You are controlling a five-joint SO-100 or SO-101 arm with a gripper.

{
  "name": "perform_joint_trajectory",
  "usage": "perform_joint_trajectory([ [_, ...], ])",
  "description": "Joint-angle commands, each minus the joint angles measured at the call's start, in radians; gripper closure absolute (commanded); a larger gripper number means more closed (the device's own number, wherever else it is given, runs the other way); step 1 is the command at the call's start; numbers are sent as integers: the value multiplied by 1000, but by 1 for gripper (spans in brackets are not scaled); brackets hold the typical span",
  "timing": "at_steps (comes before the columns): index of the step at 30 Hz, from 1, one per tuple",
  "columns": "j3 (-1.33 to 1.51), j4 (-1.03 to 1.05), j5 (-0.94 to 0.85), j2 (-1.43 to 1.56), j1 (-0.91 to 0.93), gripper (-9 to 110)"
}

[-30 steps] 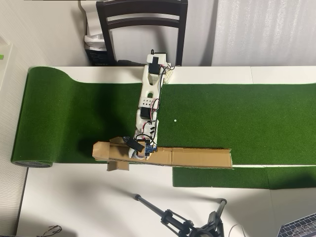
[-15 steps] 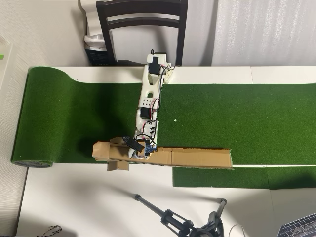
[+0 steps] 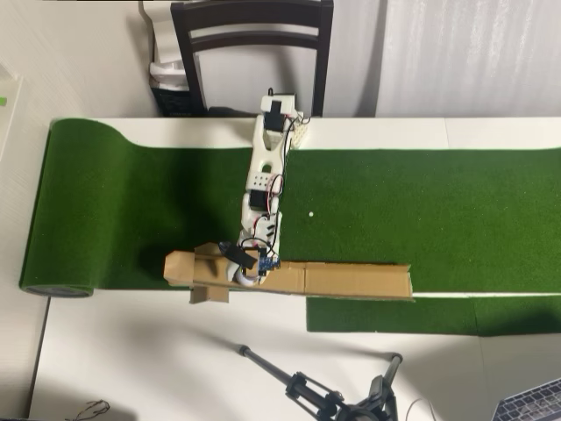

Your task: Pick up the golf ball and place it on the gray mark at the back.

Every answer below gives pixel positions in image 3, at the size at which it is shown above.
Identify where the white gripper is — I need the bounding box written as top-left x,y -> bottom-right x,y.
224,211 -> 284,287

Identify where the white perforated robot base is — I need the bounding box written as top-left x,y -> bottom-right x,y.
288,114 -> 311,151

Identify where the brown cardboard ramp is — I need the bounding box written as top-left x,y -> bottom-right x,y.
163,242 -> 417,305

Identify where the black tripod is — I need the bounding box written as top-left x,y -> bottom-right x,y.
236,344 -> 405,421

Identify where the green turf strip piece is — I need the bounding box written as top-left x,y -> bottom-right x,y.
305,294 -> 479,334

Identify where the long green turf mat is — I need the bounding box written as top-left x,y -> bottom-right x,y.
19,117 -> 561,300

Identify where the dark blue box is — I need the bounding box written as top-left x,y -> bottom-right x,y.
150,84 -> 208,119

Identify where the dark wooden chair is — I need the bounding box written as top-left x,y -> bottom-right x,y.
169,0 -> 335,120

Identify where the white foam packaging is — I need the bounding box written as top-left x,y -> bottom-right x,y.
138,0 -> 186,66

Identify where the white curtain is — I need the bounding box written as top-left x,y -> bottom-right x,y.
374,0 -> 561,118

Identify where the gray laptop keyboard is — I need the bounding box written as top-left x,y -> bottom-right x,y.
490,380 -> 561,421

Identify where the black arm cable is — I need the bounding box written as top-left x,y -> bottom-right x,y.
266,87 -> 314,199

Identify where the tangled thin black wire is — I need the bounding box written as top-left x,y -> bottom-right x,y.
74,399 -> 110,418

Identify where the thin white cable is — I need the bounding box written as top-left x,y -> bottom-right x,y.
405,397 -> 436,421

